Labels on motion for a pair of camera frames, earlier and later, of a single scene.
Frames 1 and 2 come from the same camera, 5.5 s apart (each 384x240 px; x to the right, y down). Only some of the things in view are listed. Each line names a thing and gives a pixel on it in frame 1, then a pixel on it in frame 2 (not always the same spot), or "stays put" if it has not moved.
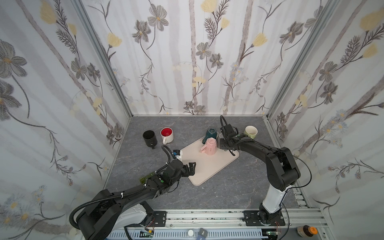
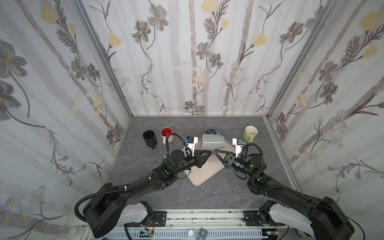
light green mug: [251, 131] stays put
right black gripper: [227, 132] → [228, 161]
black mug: [150, 138] stays put
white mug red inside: [167, 134] stays put
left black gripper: [184, 169] → [198, 159]
